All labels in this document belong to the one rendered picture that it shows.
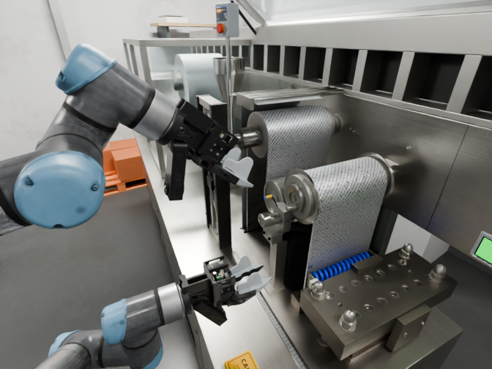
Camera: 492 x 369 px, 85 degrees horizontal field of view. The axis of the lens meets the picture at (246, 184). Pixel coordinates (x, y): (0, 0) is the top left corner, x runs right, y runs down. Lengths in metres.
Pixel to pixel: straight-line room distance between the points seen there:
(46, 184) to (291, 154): 0.69
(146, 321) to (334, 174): 0.53
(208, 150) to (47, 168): 0.25
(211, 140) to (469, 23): 0.60
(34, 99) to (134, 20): 1.48
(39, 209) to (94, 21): 3.72
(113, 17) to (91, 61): 3.60
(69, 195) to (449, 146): 0.77
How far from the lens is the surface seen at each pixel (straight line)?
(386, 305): 0.81
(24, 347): 2.28
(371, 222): 0.86
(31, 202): 0.32
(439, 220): 0.87
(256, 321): 0.86
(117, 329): 0.62
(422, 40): 0.86
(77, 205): 0.32
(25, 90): 4.01
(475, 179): 0.80
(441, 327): 1.01
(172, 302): 0.61
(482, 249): 0.84
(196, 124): 0.48
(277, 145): 0.82
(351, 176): 0.74
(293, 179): 0.69
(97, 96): 0.43
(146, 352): 0.69
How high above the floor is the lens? 1.61
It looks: 29 degrees down
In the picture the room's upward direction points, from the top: straight up
